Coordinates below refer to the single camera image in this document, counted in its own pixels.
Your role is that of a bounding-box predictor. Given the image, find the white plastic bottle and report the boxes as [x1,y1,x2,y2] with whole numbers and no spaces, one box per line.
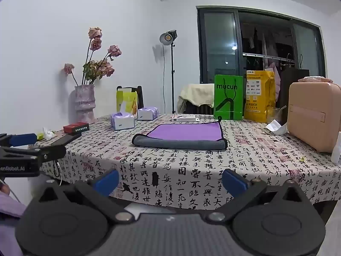
[331,131,341,165]

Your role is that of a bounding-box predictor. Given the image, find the yellow green bag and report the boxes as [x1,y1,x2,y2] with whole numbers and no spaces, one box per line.
[116,90,139,114]

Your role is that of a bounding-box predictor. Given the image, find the white paper receipt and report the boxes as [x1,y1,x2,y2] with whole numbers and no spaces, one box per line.
[266,120,288,134]

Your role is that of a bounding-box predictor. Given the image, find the black bag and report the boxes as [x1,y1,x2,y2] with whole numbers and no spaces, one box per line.
[278,54,310,110]

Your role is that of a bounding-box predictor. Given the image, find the hanging pink garment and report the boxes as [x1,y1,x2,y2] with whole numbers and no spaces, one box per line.
[267,61,282,97]

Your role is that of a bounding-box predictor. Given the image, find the purple and grey towel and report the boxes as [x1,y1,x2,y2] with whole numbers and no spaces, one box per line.
[132,121,227,150]

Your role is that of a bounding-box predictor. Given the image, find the dark framed sliding window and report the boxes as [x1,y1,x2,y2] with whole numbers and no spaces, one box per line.
[196,5,328,86]

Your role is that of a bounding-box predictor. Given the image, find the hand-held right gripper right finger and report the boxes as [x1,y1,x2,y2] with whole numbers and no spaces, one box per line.
[206,169,315,225]

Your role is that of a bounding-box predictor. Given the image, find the purple tissue pack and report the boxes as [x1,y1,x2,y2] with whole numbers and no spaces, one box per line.
[110,112,136,131]
[137,107,159,121]

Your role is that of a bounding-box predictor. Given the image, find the flat white box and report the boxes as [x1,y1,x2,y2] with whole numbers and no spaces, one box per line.
[171,114,197,122]

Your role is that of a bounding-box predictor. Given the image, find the pink suitcase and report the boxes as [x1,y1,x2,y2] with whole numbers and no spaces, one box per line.
[287,81,341,153]

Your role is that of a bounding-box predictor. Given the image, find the dark wooden chair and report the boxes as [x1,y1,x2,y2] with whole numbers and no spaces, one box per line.
[116,85,144,110]

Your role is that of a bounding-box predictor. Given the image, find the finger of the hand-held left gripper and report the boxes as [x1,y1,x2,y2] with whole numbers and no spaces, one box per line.
[36,132,82,153]
[0,133,38,148]

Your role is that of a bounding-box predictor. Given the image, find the red and black box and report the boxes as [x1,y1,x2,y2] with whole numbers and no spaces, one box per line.
[63,122,89,133]

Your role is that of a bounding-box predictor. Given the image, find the dark slatted chair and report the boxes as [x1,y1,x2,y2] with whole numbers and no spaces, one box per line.
[183,102,215,115]

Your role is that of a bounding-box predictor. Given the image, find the clear glass cup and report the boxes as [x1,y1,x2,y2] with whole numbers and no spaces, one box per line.
[267,106,286,125]

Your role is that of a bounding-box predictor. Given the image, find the cream cloth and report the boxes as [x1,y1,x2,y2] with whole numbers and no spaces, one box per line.
[177,83,215,109]

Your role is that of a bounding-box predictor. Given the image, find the thin white cable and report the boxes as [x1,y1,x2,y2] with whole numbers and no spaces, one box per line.
[0,180,21,204]

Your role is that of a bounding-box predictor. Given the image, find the green paper bag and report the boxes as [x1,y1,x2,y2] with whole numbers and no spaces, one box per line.
[214,74,244,121]

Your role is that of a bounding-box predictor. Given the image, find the pink ceramic vase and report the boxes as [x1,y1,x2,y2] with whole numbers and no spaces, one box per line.
[74,84,96,125]

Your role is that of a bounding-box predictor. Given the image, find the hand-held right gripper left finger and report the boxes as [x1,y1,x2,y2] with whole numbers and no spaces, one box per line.
[26,169,135,225]

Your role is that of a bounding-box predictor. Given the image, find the calligraphy printed tablecloth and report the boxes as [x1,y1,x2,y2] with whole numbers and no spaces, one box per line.
[35,113,341,212]

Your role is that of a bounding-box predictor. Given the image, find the yellow plastic bag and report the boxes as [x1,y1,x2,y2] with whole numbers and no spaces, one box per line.
[244,70,276,123]

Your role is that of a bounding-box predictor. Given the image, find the pink cloth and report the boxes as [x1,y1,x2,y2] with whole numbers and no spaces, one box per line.
[298,76,334,84]

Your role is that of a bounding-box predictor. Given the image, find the studio light on stand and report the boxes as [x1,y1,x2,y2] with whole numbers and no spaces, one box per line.
[159,29,178,114]

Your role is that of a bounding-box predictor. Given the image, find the dried pink roses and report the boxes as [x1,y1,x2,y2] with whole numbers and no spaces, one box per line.
[64,27,122,86]

